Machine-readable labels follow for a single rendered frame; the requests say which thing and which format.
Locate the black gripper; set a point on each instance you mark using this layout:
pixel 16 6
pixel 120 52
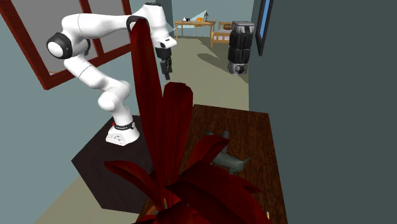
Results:
pixel 163 53

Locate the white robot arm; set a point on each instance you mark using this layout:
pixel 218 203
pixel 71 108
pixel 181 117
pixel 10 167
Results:
pixel 102 28

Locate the light wooden desk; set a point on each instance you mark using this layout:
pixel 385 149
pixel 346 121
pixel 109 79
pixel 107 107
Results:
pixel 194 23

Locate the dark red leafy plant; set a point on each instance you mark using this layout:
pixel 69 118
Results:
pixel 167 130

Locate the light wooden bed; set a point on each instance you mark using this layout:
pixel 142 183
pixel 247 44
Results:
pixel 220 35

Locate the black and grey stacked tower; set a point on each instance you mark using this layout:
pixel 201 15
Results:
pixel 240 46

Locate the dark wooden table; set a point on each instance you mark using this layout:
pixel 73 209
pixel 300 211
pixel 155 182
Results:
pixel 251 139

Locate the dark robot stand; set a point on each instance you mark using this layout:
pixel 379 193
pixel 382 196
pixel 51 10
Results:
pixel 114 167

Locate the grey animal figure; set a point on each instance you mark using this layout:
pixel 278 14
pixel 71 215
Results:
pixel 231 162

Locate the red framed window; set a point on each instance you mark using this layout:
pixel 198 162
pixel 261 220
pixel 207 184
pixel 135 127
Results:
pixel 46 40

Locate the small orange yellow object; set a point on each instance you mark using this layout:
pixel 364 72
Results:
pixel 267 215

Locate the black framed wall picture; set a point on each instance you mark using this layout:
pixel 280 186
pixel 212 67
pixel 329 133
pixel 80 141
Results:
pixel 263 24

